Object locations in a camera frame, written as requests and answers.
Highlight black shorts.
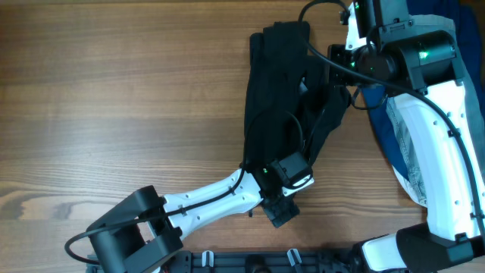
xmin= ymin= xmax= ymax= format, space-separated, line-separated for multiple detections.
xmin=245 ymin=21 xmax=350 ymax=166

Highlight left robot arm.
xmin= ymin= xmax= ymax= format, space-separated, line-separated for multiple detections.
xmin=87 ymin=152 xmax=314 ymax=272

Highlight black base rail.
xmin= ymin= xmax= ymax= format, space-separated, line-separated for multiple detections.
xmin=86 ymin=248 xmax=365 ymax=273

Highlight blue garment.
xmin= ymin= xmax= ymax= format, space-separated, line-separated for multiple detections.
xmin=369 ymin=0 xmax=484 ymax=171

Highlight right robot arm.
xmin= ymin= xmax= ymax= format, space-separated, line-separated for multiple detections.
xmin=329 ymin=1 xmax=484 ymax=272

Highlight white garment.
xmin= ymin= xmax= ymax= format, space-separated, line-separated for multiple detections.
xmin=393 ymin=168 xmax=419 ymax=204

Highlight right black cable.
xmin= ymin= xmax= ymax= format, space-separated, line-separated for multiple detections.
xmin=297 ymin=0 xmax=485 ymax=243

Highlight grey jeans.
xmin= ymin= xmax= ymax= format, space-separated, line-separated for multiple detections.
xmin=386 ymin=14 xmax=484 ymax=207

